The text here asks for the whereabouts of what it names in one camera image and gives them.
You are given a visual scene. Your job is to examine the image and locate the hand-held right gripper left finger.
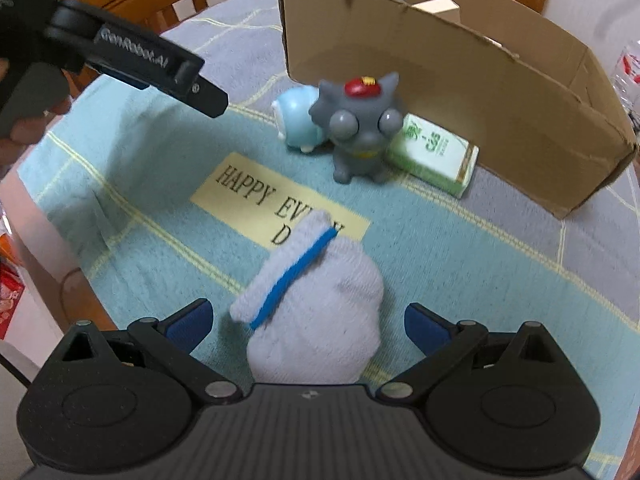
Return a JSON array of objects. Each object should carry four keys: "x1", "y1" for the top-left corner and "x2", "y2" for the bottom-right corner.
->
[{"x1": 40, "y1": 298, "x2": 240, "y2": 405}]

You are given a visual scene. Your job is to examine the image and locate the person's left hand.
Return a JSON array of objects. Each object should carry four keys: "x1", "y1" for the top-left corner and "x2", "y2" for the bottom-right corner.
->
[{"x1": 0, "y1": 56, "x2": 72, "y2": 171}]

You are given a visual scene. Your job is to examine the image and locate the light blue toy figure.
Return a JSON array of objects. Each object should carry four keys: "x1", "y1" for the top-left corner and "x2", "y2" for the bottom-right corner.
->
[{"x1": 271, "y1": 86, "x2": 332, "y2": 154}]

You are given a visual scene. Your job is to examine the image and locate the green white carton box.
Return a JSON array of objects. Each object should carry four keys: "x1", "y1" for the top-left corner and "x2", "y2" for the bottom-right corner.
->
[{"x1": 387, "y1": 112, "x2": 480, "y2": 199}]

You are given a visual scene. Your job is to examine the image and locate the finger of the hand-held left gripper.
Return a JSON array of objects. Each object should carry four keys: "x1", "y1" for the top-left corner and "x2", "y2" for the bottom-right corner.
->
[{"x1": 44, "y1": 0, "x2": 230, "y2": 119}]

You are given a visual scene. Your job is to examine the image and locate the grey cat toy figure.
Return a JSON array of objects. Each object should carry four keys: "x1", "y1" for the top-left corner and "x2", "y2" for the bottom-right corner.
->
[{"x1": 308, "y1": 71, "x2": 402, "y2": 187}]

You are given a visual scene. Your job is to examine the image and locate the grey sock roll blue stripe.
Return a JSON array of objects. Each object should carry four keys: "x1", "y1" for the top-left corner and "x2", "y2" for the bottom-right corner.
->
[{"x1": 230, "y1": 210, "x2": 387, "y2": 387}]

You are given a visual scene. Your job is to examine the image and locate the beige small box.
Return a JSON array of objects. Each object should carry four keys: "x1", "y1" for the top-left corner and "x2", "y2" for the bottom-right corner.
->
[{"x1": 411, "y1": 0, "x2": 462, "y2": 24}]

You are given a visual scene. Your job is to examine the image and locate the brown cardboard box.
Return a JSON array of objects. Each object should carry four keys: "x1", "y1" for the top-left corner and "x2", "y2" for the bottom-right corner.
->
[{"x1": 278, "y1": 0, "x2": 640, "y2": 220}]

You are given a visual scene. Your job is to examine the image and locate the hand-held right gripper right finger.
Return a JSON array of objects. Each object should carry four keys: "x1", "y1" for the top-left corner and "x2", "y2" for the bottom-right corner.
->
[{"x1": 379, "y1": 303, "x2": 576, "y2": 404}]

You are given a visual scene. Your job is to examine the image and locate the teal grey checked mat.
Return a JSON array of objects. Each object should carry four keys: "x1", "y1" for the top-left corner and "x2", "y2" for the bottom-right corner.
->
[{"x1": 15, "y1": 0, "x2": 640, "y2": 480}]

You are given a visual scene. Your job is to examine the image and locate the clear plastic bottle red label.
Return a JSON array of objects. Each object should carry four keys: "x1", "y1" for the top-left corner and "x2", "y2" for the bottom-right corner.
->
[{"x1": 612, "y1": 39, "x2": 640, "y2": 127}]

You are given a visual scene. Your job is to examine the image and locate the red printed packaging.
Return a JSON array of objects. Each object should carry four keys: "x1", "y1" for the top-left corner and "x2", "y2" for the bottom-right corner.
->
[{"x1": 0, "y1": 204, "x2": 27, "y2": 342}]

